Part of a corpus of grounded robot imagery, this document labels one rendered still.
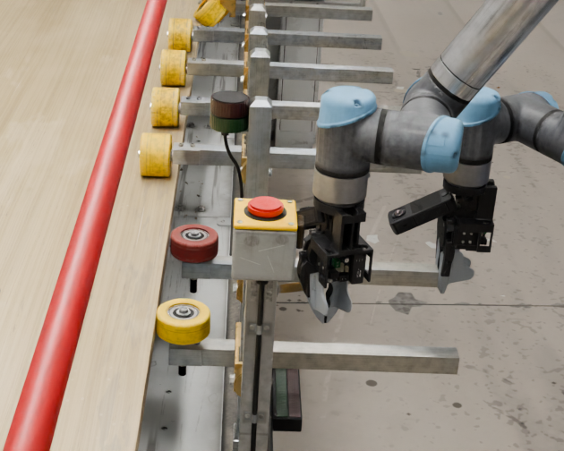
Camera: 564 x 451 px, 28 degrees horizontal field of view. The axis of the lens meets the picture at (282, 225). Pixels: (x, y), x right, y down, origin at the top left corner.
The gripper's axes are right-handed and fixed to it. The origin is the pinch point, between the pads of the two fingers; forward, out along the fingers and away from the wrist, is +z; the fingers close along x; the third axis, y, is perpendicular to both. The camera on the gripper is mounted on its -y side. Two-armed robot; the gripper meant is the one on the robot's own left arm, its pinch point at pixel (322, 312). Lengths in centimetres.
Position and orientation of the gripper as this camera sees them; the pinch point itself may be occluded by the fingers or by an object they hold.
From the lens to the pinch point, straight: 167.4
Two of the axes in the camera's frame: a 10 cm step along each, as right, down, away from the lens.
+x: 9.3, -1.2, 3.5
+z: -0.6, 8.9, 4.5
